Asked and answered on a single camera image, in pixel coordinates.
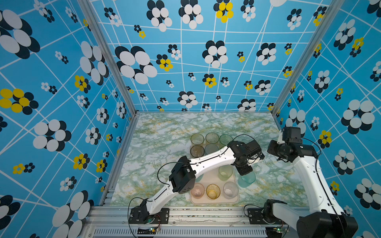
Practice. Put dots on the green clear glass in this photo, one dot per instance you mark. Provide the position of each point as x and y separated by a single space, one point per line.
225 139

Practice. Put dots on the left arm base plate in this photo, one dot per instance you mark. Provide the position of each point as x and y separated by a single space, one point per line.
159 215

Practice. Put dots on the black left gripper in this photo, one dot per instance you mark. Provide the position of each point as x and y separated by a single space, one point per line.
245 171

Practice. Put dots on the frosted white glass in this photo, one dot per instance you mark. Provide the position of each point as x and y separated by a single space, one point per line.
230 190

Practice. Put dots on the aluminium corner post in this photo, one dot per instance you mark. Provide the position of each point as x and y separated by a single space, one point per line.
90 16
321 30

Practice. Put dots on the dark grey clear glass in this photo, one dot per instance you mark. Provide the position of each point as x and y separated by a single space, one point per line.
197 151

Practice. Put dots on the blue clear glass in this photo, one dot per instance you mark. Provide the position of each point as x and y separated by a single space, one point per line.
211 148

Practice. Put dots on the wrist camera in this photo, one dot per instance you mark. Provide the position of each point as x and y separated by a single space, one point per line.
255 152
289 135

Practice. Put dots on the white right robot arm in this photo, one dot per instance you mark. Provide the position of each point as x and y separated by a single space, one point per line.
326 218

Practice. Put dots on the green circuit board left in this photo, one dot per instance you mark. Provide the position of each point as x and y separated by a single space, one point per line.
148 231

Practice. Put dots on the yellow glass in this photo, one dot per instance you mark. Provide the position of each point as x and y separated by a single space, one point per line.
197 139
212 138

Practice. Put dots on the beige rectangular tray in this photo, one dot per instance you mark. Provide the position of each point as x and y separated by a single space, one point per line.
211 177

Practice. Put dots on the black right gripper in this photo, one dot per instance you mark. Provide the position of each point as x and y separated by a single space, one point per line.
270 148

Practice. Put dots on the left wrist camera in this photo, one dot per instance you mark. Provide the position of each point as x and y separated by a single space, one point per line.
255 152

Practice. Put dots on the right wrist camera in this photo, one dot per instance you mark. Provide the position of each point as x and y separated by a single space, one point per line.
289 135

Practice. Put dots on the aluminium corner post right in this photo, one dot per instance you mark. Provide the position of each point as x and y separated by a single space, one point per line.
321 30

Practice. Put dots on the olive clear small glass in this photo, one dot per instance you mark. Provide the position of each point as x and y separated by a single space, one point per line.
213 191

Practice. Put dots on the green circuit board right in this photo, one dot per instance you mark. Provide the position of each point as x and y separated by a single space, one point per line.
274 233

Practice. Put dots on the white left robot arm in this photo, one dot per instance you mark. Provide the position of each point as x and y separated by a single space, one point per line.
186 171

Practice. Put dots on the aluminium front rail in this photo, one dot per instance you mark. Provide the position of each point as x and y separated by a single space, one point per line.
184 222

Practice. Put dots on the aluminium corner post left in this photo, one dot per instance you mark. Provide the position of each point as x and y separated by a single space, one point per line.
90 16

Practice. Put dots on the frosted pink glass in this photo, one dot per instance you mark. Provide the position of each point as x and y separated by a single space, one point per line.
198 191

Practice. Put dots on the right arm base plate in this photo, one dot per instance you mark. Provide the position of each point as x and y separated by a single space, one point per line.
256 218

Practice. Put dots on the green circuit board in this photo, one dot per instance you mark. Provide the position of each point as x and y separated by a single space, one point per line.
148 231
274 233

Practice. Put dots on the teal glass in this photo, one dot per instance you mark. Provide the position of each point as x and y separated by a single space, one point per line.
199 178
246 180

